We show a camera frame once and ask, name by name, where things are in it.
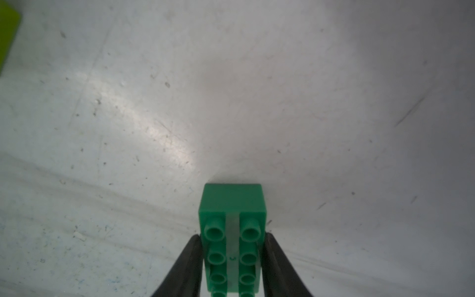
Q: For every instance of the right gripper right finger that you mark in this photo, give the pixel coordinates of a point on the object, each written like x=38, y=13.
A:
x=279, y=276

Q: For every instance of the lime lego brick centre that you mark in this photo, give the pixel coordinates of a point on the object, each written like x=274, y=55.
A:
x=10, y=22

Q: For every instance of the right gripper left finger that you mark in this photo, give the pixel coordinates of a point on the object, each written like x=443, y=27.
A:
x=185, y=276

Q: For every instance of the dark green lego brick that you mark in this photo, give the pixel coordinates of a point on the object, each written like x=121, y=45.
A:
x=232, y=221

